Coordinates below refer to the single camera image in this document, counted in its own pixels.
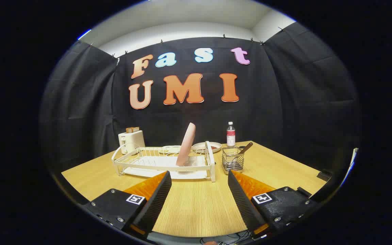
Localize red label water bottle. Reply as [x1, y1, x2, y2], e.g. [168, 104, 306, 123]
[226, 122, 236, 147]

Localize tangled black cables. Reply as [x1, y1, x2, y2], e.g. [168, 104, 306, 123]
[199, 231, 254, 245]

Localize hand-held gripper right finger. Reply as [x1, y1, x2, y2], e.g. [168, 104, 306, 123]
[228, 169, 321, 239]

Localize pink plate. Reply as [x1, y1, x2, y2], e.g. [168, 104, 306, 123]
[176, 122, 196, 167]

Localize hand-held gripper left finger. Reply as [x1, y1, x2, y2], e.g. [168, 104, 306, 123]
[82, 171, 172, 239]

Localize white toaster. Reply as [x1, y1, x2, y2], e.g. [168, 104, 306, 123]
[118, 130, 145, 155]

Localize white wire dish rack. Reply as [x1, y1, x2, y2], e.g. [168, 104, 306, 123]
[111, 141, 216, 182]

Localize round white food plate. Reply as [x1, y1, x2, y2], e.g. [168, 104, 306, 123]
[192, 142, 222, 153]

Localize wooden handled spoon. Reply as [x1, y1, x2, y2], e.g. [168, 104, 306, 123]
[227, 142, 254, 167]

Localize white drip tray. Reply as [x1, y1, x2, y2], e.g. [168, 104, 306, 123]
[123, 155, 208, 180]

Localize metal wire basket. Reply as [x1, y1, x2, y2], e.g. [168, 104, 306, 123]
[222, 146, 245, 175]

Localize black backdrop cloth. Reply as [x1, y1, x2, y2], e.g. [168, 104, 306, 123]
[39, 22, 361, 177]

